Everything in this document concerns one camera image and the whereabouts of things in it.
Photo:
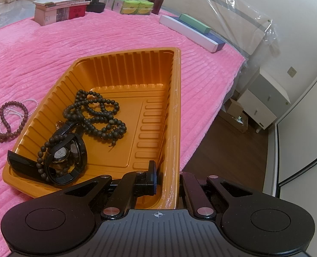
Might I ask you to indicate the white pearl strand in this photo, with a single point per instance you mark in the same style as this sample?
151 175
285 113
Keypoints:
31 101

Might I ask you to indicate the dark brown box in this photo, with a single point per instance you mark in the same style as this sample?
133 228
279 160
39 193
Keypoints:
161 2

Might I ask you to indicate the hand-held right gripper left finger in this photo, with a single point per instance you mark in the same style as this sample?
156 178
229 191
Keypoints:
154 178

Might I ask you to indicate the green white carton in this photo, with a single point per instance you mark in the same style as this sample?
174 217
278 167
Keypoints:
113 4

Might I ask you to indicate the long green box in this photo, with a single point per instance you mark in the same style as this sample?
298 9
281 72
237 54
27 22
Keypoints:
196 22

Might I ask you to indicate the long white box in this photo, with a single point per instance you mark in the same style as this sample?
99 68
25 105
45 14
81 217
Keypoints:
190 33

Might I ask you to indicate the orange plastic tray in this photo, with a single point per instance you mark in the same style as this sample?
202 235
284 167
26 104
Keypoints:
126 91

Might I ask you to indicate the green tissue multipack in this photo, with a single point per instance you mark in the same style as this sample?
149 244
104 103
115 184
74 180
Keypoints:
137 7

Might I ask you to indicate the pink blanket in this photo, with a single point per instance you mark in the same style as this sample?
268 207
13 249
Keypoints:
94 37

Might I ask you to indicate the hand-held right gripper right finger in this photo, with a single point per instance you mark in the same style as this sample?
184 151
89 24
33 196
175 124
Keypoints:
186 182

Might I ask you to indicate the small gold charm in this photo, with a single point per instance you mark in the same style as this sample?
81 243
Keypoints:
59 124

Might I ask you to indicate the pink red gift box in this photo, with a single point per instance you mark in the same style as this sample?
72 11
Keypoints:
65 12

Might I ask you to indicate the black wristwatch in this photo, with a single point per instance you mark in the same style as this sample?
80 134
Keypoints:
81 152

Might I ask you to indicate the white wardrobe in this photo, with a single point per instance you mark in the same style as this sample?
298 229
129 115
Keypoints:
303 139

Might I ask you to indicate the wall socket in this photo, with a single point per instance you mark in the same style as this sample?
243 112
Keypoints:
291 71

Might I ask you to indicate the open cardboard box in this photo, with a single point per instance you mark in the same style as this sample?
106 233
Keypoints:
234 113

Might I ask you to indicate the flat blue box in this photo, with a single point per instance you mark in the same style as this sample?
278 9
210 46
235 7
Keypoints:
217 41

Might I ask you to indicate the clear plastic wrap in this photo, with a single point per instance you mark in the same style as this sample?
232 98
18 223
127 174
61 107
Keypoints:
244 8

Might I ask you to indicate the white nightstand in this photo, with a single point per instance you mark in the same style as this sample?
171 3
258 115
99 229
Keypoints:
260 107

